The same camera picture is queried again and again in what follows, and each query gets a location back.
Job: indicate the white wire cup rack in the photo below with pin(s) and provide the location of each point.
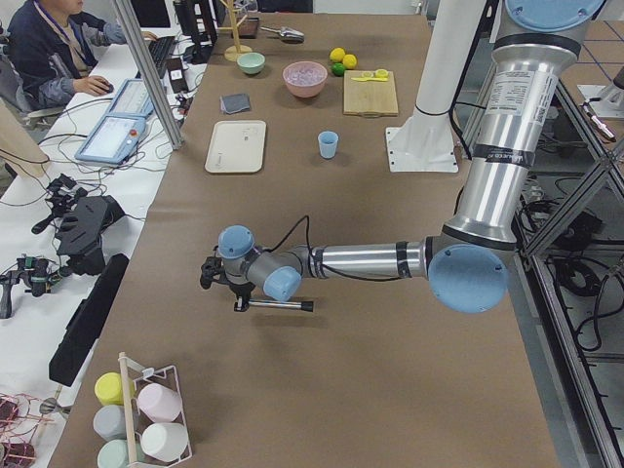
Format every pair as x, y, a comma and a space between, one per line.
140, 376

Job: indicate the green lime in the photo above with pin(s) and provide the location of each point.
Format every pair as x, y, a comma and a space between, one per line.
338, 69

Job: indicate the black speaker bar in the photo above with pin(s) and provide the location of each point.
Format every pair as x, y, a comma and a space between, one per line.
86, 324

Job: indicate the wooden cup stand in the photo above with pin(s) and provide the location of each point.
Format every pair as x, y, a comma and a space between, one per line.
237, 17

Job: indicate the blue plastic cup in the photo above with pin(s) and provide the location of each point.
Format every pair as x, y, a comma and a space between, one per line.
328, 141

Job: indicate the yellow plastic cup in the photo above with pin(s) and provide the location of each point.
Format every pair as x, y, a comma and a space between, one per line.
108, 389

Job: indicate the seated person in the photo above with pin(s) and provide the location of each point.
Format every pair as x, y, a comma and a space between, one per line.
51, 51

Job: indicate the grey folded cloth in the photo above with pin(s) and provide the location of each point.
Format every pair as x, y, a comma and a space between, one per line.
233, 104

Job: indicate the cream rabbit tray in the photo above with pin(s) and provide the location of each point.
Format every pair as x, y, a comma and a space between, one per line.
236, 147

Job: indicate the steel muddler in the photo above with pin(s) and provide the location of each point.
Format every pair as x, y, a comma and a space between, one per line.
305, 306

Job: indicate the mint green bowl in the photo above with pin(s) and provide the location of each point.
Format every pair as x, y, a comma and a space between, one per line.
251, 63

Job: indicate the wooden rack handle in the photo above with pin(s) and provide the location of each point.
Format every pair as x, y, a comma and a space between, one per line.
128, 409

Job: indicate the yellow plastic knife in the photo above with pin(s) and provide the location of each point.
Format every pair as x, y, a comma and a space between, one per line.
369, 79

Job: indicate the white plastic cup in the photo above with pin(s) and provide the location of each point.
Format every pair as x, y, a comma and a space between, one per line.
165, 441

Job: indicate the pale green plastic cup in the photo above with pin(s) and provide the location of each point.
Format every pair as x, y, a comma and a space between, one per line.
113, 454

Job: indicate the black keyboard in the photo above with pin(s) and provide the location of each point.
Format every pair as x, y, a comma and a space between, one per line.
160, 51

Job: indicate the pink plastic cup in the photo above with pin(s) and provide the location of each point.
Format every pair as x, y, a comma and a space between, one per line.
159, 403

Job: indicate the aluminium frame post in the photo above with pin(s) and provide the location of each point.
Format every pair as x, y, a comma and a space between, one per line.
128, 20

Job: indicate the steel ice scoop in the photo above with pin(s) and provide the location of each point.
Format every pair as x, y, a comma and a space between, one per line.
286, 34

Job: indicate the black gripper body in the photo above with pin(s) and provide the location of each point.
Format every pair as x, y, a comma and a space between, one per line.
238, 292

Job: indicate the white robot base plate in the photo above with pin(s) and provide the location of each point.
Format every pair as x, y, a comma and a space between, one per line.
413, 149

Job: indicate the wooden cutting board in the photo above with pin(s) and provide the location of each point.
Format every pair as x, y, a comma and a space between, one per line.
369, 99

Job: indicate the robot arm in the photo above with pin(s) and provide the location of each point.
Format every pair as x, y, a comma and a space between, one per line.
466, 263

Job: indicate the whole yellow lemon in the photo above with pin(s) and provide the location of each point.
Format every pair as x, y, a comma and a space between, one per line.
337, 55

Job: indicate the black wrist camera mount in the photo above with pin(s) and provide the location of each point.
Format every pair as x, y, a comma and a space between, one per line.
213, 272

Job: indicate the blue teach pendant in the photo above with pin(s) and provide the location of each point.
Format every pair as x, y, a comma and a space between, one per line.
112, 140
132, 99

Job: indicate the pink ice bowl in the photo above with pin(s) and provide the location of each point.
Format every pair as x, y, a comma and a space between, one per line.
305, 79

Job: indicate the grey plastic cup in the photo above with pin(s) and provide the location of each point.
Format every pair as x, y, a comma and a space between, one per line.
109, 423

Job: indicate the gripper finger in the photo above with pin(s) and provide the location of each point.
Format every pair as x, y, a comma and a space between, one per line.
242, 302

